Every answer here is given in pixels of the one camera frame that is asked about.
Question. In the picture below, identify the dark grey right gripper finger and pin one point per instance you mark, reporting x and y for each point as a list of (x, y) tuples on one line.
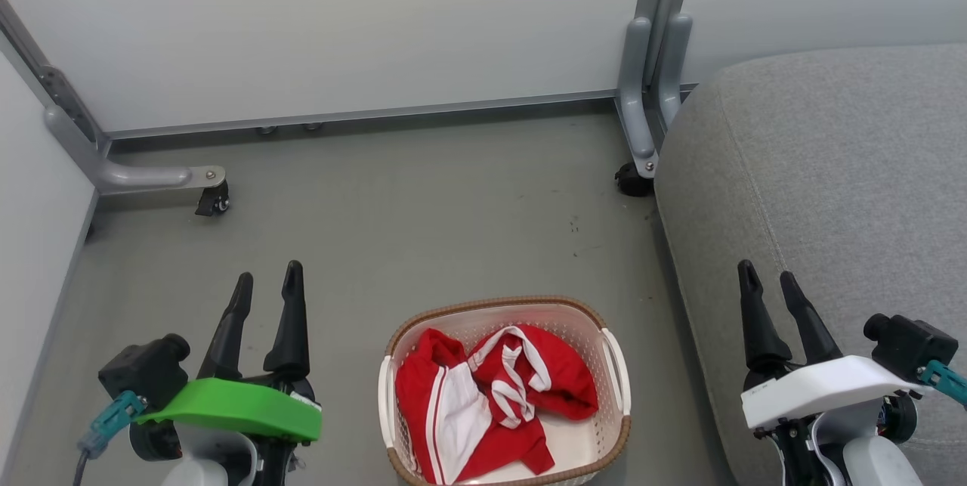
[(814, 331), (759, 331)]

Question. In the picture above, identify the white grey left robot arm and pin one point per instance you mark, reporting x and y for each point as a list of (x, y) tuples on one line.
[(200, 471)]

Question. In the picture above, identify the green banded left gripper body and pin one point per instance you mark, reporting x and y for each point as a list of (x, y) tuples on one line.
[(249, 410)]

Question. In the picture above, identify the grey fabric sofa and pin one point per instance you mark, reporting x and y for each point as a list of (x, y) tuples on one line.
[(831, 168)]

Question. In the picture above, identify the red garment broad white band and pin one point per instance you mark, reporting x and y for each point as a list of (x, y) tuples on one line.
[(563, 380)]

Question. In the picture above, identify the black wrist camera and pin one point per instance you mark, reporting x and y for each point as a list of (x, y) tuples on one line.
[(147, 373), (910, 346)]

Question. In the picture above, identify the white perforated laundry basket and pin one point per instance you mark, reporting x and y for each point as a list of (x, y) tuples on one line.
[(589, 335)]

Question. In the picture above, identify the black caster wheel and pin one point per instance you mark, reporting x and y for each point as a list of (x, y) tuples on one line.
[(633, 180), (211, 202)]

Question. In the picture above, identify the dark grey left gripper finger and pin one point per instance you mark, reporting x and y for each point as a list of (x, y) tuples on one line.
[(291, 335), (227, 342)]

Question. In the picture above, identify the red white garment thin stripes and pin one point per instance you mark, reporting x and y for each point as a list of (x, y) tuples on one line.
[(415, 395)]

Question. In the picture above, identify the grey partition foot with screw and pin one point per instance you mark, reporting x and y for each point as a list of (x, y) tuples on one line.
[(634, 93)]

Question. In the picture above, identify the grey partition bottom rail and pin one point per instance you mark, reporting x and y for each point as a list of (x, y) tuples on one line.
[(378, 114)]

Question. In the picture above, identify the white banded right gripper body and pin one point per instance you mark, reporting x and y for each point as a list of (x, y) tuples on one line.
[(823, 388)]

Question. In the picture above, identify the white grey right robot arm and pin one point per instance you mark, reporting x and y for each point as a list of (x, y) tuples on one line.
[(880, 463)]

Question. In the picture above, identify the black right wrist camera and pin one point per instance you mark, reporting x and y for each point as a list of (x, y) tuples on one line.
[(910, 346)]

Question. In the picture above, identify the short grey partition foot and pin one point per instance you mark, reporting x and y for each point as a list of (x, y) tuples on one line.
[(675, 63)]

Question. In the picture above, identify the grey partition post black hinge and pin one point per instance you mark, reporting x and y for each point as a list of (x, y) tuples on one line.
[(68, 104)]

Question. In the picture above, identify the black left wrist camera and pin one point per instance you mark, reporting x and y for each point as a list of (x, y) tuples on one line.
[(147, 373)]

